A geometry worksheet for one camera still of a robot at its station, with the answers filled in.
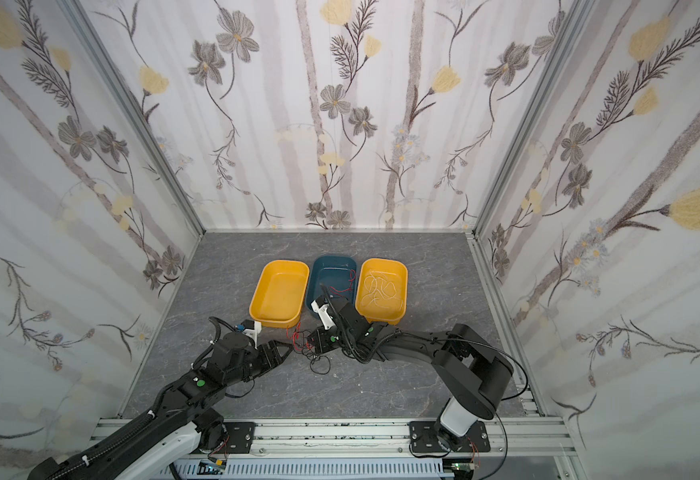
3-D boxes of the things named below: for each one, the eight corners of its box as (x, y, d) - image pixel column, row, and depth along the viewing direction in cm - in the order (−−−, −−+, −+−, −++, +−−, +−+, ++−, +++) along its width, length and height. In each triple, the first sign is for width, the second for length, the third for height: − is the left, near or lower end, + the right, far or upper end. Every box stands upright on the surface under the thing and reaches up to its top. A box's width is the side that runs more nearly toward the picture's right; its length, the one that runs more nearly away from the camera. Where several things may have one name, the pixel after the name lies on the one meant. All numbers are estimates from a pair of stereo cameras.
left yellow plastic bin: (251, 331, 95) (245, 321, 90) (265, 270, 111) (261, 259, 106) (303, 332, 96) (300, 322, 90) (310, 271, 111) (308, 259, 106)
